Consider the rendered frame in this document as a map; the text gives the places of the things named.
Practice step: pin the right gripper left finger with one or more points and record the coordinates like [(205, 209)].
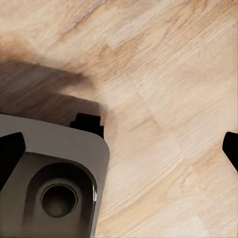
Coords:
[(12, 147)]

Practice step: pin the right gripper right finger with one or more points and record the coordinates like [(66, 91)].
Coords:
[(230, 148)]

